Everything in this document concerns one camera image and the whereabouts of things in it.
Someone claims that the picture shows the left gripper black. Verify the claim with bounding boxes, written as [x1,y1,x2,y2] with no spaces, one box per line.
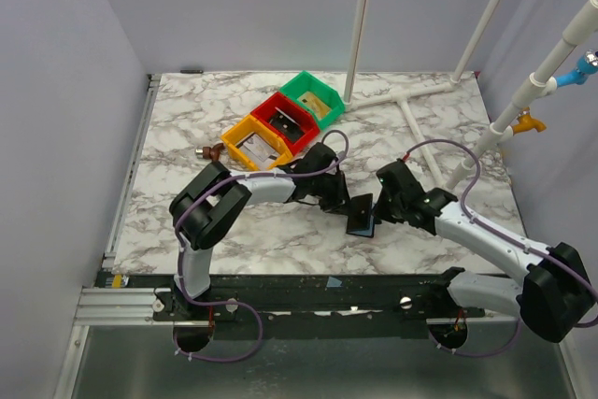
[309,171,358,219]

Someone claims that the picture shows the black leather card holder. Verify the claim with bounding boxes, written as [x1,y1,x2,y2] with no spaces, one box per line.
[346,193,375,238]

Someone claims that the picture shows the white silver patterned card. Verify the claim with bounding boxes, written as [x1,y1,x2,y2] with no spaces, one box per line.
[236,133,279,170]

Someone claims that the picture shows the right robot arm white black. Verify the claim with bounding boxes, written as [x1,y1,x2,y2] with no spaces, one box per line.
[374,160,597,343]

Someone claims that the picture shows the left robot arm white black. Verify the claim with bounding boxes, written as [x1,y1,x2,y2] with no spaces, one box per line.
[169,142,350,320]

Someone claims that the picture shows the black card in red bin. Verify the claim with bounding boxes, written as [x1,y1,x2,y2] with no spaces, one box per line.
[269,108,305,143]

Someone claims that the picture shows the yellow plastic bin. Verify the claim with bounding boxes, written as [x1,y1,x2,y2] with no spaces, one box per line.
[221,115,293,171]

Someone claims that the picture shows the green plastic bin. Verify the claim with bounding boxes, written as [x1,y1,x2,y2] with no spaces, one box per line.
[279,71,346,130]

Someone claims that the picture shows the brown metal faucet fitting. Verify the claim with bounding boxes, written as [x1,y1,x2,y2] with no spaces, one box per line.
[195,142,225,162]

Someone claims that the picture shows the orange faucet fitting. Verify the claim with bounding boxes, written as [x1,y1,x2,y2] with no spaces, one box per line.
[511,107,547,135]

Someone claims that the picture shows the blue faucet fitting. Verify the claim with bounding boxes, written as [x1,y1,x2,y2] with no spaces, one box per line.
[556,50,598,89]

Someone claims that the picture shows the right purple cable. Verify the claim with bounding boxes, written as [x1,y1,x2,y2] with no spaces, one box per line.
[401,138,598,358]

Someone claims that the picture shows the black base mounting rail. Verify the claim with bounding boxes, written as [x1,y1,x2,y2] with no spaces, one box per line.
[153,275,484,340]

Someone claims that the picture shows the white PVC pipe frame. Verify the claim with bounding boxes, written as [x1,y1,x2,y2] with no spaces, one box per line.
[342,0,597,190]

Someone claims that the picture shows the aluminium extrusion rail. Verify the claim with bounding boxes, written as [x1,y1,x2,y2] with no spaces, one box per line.
[74,287,171,326]

